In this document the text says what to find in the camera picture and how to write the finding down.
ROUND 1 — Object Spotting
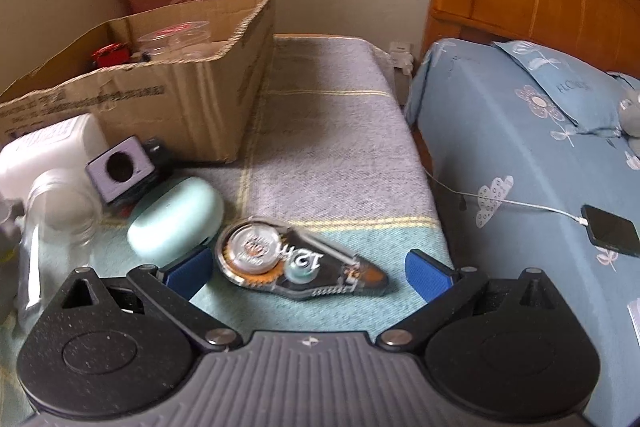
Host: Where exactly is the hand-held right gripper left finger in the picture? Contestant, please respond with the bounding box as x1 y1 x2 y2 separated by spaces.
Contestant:
45 247 238 350

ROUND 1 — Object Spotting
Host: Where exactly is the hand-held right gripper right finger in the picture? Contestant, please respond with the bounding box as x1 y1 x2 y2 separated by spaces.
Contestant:
375 249 576 350

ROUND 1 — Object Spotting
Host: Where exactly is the mint green case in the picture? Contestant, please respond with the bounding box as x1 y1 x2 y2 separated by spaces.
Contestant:
126 177 225 267

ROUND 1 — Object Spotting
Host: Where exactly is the correction tape dispenser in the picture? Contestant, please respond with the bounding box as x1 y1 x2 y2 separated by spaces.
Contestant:
215 218 390 302

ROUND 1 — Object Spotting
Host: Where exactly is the clear plastic jar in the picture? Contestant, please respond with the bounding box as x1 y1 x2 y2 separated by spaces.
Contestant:
12 169 103 335

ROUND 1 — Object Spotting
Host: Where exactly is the cardboard box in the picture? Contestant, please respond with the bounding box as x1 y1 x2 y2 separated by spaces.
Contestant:
0 0 277 165

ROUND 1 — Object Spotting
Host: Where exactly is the white plastic container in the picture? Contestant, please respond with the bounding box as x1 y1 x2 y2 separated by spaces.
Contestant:
0 113 106 202

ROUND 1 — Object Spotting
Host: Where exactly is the grey and yellow toy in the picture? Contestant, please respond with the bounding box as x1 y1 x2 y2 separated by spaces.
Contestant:
0 199 23 265

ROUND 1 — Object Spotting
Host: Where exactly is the blue floral bed sheet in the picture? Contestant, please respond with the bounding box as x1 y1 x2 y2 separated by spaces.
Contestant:
404 38 640 427

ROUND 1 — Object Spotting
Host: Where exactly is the black smartphone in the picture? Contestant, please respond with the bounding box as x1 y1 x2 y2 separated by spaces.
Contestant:
580 204 640 258

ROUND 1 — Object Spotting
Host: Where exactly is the white paper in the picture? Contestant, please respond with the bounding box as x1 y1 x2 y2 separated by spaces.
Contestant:
625 292 640 333

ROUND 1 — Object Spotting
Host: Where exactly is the red toy car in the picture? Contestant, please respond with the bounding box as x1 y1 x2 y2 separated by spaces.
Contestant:
91 42 133 68

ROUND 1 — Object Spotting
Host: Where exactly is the clear jar with red lid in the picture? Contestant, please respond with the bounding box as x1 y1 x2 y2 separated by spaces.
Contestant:
136 21 221 60

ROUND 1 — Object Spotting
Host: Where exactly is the blue pillow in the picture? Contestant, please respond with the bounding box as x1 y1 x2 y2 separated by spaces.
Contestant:
492 39 640 138

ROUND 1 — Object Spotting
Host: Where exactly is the grey plush toy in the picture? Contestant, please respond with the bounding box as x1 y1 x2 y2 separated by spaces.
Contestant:
617 87 640 158

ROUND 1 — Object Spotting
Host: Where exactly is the white charging cable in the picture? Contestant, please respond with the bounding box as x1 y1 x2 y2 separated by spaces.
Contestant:
420 164 591 228

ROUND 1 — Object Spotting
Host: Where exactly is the white wall socket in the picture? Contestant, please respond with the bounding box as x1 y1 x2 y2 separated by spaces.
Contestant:
389 39 416 75

